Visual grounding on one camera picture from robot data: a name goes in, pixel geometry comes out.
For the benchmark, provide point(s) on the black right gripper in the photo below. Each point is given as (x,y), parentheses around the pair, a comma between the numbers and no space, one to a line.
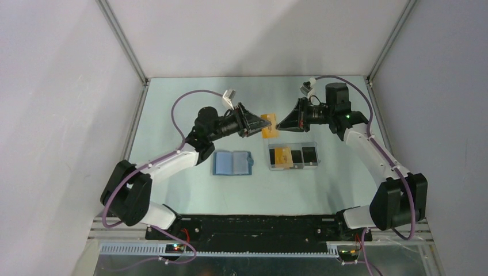
(297,119)

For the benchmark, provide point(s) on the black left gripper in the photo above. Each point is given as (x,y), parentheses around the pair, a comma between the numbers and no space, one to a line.
(247,123)

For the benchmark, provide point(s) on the gold VIP credit card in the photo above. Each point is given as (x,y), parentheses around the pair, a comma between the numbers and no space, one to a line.
(270,132)

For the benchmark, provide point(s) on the blue leather card holder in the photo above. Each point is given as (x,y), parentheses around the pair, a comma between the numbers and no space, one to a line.
(232,163)

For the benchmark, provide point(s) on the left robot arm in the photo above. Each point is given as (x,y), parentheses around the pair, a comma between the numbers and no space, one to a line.
(127,194)

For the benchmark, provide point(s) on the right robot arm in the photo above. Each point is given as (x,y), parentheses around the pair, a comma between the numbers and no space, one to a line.
(401,195)

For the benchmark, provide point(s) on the black credit card stack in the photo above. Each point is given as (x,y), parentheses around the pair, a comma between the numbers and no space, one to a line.
(302,157)

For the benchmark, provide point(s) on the clear acrylic card tray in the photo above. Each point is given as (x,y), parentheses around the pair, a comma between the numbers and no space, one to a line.
(294,145)

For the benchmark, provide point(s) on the gold credit card stack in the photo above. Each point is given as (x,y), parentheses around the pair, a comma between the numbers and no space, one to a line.
(283,157)

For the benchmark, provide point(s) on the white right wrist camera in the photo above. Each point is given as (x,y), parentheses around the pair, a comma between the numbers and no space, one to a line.
(307,88)

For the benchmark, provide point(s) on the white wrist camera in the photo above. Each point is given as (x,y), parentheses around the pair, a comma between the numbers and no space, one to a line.
(227,98)
(307,88)

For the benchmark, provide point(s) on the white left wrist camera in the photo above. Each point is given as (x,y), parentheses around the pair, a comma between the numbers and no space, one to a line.
(227,98)

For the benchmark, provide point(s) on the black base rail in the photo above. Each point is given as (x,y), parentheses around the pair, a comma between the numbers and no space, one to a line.
(263,234)

